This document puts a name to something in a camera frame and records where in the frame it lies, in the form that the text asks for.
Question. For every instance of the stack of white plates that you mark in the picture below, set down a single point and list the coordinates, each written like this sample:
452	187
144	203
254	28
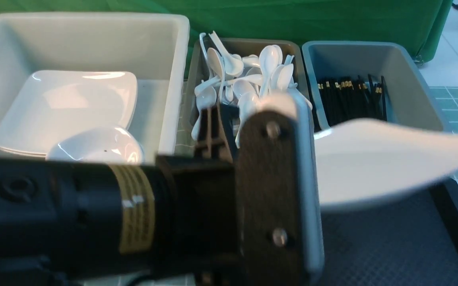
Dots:
54	105

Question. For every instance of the stack of white bowls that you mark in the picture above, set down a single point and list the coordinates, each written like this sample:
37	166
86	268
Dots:
111	144

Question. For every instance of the blue-grey chopstick bin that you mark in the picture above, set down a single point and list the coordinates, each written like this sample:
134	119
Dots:
409	101

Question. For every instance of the brown spoon bin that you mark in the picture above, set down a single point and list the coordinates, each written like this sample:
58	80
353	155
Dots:
243	74

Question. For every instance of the pile of white spoons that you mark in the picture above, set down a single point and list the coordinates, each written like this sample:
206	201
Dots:
217	125

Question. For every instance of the large white plastic tub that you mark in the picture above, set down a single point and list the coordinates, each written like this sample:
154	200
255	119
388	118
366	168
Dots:
151	46

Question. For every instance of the bundle of black chopsticks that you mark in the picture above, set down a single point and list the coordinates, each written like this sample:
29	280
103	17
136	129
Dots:
347	98

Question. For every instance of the large white square plate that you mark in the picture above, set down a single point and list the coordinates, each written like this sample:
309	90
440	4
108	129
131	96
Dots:
367	163

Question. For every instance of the black serving tray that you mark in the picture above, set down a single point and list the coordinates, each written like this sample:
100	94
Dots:
410	243

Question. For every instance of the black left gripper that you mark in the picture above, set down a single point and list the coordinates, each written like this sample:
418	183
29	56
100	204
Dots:
248	216

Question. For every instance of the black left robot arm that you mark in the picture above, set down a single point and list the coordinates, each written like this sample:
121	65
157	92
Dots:
64	222

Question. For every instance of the green backdrop cloth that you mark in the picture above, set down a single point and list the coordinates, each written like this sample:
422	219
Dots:
416	25

